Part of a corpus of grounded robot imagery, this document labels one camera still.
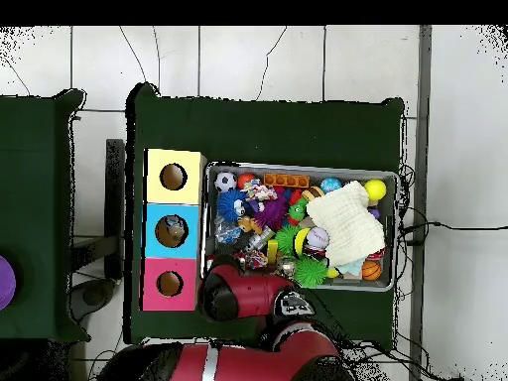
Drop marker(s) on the crushed drink can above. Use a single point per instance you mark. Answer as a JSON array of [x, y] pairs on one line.
[[285, 266]]

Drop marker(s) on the white baseball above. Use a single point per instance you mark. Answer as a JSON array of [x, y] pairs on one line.
[[318, 238]]

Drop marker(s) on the purple spiky toy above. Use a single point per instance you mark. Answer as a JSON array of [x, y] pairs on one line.
[[274, 212]]

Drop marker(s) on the dark green table cloth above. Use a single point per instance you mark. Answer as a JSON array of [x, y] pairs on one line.
[[39, 158], [258, 131]]

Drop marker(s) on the orange basketball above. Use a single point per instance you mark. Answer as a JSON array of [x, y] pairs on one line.
[[371, 270]]

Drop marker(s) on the crushed clear plastic bottle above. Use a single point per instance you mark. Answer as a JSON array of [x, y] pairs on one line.
[[227, 232], [175, 230]]

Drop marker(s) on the cream waffle cloth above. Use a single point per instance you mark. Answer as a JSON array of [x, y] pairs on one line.
[[345, 226]]

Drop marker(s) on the wooden box with three holes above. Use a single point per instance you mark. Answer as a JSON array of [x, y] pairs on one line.
[[174, 190]]

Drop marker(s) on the green puffer ball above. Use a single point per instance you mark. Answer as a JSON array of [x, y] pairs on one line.
[[310, 272]]

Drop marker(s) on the purple round object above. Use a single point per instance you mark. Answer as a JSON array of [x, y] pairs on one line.
[[6, 283]]

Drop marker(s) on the blue puffer ball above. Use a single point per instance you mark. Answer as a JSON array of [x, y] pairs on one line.
[[229, 204]]

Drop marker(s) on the soccer ball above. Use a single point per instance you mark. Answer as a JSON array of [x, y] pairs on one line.
[[225, 181]]

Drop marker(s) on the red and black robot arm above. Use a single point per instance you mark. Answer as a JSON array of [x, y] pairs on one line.
[[254, 293]]

